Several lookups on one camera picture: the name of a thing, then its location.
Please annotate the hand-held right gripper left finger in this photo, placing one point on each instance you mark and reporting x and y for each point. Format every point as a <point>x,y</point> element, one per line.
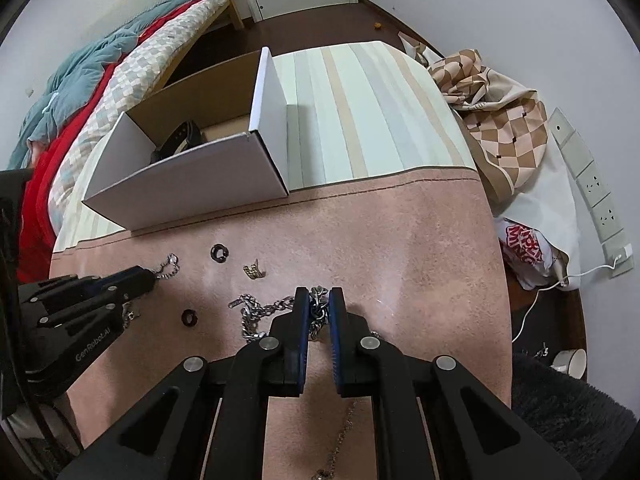
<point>304,340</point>

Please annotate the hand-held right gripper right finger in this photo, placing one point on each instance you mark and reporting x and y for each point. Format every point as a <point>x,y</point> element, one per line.
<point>334,340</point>

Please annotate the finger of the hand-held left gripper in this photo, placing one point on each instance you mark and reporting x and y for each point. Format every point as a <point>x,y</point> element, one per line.
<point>90,332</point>
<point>135,276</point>

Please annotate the white cardboard box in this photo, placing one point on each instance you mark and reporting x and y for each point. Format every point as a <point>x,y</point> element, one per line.
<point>200,182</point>

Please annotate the small silver clasp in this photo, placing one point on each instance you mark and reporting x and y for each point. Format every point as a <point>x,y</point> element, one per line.
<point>131,316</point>

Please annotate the bed with blankets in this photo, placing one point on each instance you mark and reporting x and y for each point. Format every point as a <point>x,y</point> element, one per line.
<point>37,200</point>

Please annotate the pink mat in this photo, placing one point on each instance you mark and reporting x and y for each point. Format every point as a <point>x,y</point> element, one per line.
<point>400,240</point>

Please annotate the teal blanket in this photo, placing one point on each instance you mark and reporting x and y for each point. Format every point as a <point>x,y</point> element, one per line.
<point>75,75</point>

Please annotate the grey checkered quilt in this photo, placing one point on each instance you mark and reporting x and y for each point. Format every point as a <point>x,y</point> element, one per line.
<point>140,70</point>

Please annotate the white bag with red print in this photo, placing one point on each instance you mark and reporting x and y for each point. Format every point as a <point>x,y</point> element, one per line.
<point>520,250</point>

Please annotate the small metal object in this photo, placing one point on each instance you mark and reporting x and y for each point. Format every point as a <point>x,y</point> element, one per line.
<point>541,351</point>

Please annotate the striped cloth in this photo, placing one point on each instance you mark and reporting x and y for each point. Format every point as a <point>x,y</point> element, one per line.
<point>360,110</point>

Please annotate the white cup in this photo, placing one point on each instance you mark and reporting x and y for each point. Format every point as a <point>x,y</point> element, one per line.
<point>575,360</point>

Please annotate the dark furry rug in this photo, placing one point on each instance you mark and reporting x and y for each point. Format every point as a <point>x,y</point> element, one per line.
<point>565,420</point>

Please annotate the brown checkered cloth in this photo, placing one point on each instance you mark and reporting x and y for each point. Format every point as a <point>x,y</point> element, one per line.
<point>500,120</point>

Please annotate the wooden bed frame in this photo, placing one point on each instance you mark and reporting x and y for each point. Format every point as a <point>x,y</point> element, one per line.
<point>235,15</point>

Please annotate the white wall socket strip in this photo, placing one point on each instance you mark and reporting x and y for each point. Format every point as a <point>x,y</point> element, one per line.
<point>590,185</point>

